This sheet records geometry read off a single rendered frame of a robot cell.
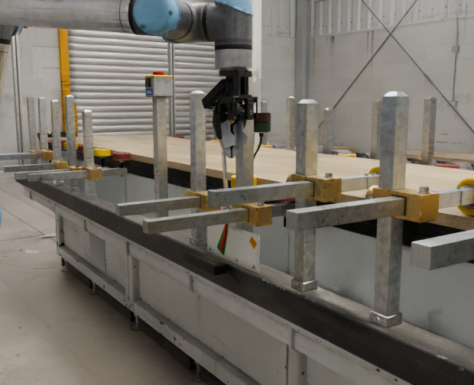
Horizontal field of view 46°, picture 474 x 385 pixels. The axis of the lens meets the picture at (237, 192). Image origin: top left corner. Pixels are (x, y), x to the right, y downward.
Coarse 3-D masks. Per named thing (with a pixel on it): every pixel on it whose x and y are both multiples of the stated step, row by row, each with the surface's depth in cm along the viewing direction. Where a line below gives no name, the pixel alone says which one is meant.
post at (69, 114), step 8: (64, 96) 270; (72, 96) 268; (72, 104) 269; (72, 112) 269; (72, 120) 270; (72, 128) 270; (72, 136) 271; (72, 144) 271; (72, 152) 272; (72, 160) 272; (72, 184) 274
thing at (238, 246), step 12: (216, 228) 159; (228, 228) 154; (216, 240) 159; (228, 240) 154; (240, 240) 149; (216, 252) 160; (228, 252) 155; (240, 252) 149; (252, 252) 145; (240, 264) 150; (252, 264) 145
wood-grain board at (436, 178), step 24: (96, 144) 312; (120, 144) 312; (144, 144) 312; (168, 144) 312; (216, 144) 312; (216, 168) 200; (264, 168) 200; (288, 168) 200; (336, 168) 200; (360, 168) 200; (408, 168) 200; (432, 168) 200; (360, 192) 146; (456, 216) 117
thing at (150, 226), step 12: (276, 204) 152; (288, 204) 152; (180, 216) 135; (192, 216) 135; (204, 216) 137; (216, 216) 139; (228, 216) 141; (240, 216) 143; (276, 216) 150; (144, 228) 131; (156, 228) 131; (168, 228) 132; (180, 228) 134
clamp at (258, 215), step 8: (232, 208) 151; (248, 208) 144; (256, 208) 141; (264, 208) 143; (248, 216) 145; (256, 216) 142; (264, 216) 143; (248, 224) 145; (256, 224) 142; (264, 224) 143
